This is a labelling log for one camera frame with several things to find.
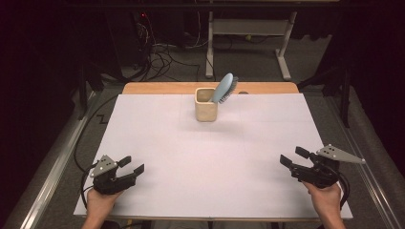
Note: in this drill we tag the person's left hand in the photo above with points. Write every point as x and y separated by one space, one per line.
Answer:
98 205

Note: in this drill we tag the person's right hand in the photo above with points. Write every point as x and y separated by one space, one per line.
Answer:
326 200

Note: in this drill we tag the white metal desk frame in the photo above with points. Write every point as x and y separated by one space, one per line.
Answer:
248 27

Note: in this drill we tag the beige square cup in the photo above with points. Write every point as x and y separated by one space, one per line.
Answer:
206 111

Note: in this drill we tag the black stand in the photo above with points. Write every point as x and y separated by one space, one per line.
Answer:
344 95
84 82

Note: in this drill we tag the white table mat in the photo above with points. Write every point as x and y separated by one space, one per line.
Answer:
207 165

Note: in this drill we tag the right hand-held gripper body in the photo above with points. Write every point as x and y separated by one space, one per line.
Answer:
318 175

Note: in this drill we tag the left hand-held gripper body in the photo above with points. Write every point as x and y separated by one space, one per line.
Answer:
108 183

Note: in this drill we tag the black computer tower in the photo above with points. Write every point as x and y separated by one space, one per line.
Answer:
130 38

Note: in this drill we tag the aluminium floor rail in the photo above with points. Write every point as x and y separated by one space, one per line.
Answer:
366 178
54 171

